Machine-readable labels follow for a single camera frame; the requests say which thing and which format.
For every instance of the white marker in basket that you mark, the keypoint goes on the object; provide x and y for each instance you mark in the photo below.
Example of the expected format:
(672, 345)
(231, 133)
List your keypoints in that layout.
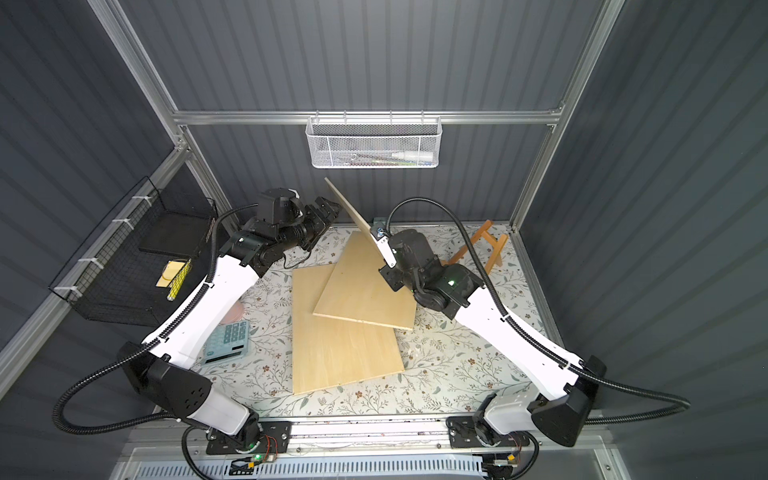
(414, 157)

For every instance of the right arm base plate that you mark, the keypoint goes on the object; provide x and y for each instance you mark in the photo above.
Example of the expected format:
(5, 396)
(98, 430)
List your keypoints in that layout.
(465, 432)

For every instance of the black wire mesh basket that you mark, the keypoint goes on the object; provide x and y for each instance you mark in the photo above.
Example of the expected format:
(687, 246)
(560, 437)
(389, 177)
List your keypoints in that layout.
(111, 277)

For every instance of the teal calculator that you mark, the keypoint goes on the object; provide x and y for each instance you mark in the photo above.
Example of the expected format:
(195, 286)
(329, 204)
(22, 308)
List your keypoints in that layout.
(226, 342)

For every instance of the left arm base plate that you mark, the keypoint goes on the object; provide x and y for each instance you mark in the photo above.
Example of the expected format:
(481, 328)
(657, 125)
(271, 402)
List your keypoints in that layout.
(256, 437)

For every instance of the plywood board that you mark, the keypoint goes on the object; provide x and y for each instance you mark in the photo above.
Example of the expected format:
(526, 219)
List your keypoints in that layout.
(357, 292)
(328, 352)
(355, 215)

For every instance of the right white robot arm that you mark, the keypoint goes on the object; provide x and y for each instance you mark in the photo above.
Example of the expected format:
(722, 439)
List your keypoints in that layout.
(562, 402)

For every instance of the wooden easel frame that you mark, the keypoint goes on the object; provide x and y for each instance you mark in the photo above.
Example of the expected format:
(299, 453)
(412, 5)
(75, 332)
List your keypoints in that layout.
(488, 246)

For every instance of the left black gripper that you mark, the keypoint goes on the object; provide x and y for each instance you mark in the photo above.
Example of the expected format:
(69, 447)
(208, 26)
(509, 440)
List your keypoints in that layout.
(318, 216)

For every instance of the aluminium rail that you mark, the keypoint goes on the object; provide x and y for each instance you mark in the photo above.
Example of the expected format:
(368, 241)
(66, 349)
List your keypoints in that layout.
(362, 435)

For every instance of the yellow sticky note pad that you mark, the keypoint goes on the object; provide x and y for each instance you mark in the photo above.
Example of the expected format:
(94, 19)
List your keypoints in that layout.
(169, 273)

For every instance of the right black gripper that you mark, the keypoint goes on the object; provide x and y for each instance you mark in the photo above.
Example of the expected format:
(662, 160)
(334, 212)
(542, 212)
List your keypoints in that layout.
(392, 274)

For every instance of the white wire mesh basket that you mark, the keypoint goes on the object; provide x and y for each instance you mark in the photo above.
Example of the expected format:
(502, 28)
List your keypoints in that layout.
(367, 143)

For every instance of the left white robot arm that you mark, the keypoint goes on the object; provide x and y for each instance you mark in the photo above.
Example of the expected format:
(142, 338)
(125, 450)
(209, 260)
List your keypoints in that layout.
(164, 374)

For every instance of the pink pen cup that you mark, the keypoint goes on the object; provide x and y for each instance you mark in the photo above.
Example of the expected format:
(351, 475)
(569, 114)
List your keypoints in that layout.
(235, 314)

